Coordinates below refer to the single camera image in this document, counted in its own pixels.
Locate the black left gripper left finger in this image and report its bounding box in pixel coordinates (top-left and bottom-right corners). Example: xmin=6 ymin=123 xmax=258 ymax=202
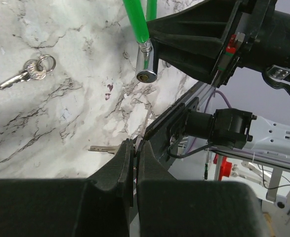
xmin=0 ymin=140 xmax=133 ymax=237

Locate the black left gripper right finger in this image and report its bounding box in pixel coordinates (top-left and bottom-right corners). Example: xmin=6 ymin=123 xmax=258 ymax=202
xmin=137 ymin=141 xmax=270 ymax=237

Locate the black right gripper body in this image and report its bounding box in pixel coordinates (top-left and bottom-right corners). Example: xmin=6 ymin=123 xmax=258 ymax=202
xmin=211 ymin=0 xmax=276 ymax=88

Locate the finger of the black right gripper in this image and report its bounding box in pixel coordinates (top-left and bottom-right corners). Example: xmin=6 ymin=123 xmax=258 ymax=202
xmin=147 ymin=0 xmax=241 ymax=83

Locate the green cable lock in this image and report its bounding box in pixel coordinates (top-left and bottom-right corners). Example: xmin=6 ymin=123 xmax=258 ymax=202
xmin=123 ymin=0 xmax=157 ymax=83

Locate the silver key bunch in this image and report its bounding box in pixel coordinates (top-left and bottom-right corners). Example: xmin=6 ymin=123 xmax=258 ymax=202
xmin=87 ymin=105 xmax=153 ymax=158

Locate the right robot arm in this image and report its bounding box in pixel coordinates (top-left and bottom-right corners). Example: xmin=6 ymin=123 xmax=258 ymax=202
xmin=148 ymin=0 xmax=290 ymax=171

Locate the small silver key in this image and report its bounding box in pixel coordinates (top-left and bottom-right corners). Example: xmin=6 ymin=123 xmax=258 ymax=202
xmin=0 ymin=54 xmax=56 ymax=90

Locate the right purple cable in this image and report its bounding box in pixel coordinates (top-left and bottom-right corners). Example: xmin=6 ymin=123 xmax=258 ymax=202
xmin=188 ymin=90 xmax=234 ymax=156

